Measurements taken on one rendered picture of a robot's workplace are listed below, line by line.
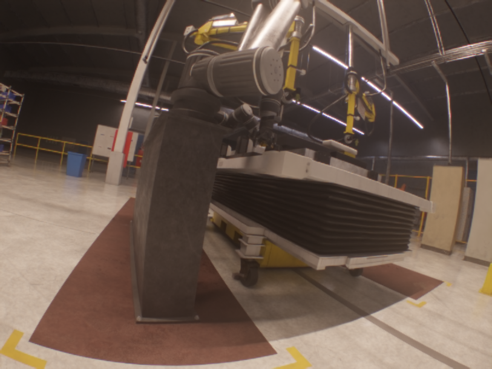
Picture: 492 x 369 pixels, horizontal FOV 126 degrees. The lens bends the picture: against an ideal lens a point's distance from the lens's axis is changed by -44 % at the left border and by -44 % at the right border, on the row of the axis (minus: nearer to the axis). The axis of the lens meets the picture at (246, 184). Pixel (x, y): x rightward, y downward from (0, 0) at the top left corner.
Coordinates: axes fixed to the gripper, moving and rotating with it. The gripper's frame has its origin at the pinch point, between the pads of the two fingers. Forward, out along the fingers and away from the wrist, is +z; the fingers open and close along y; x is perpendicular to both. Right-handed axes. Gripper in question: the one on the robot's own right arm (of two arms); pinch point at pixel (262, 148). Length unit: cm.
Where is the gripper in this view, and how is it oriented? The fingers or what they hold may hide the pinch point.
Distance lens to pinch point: 118.0
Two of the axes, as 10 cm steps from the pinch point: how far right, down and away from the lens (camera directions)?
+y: -8.6, -1.6, -4.9
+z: -1.9, 9.8, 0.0
